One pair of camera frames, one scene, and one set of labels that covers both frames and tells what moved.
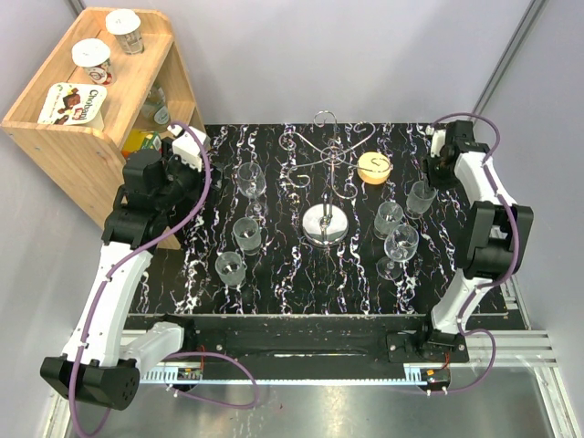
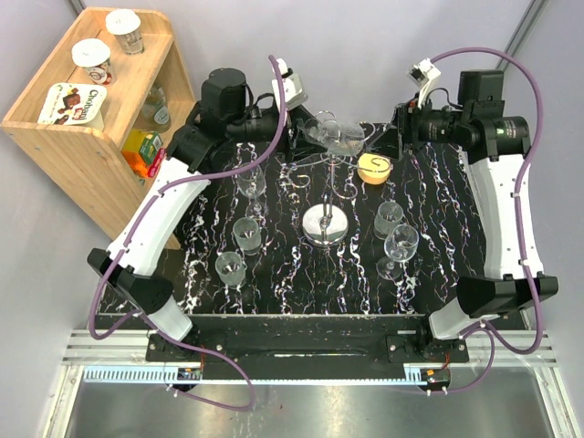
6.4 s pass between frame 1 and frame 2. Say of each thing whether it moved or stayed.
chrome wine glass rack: stayed
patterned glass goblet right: stayed
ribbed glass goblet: moved
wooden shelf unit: stayed
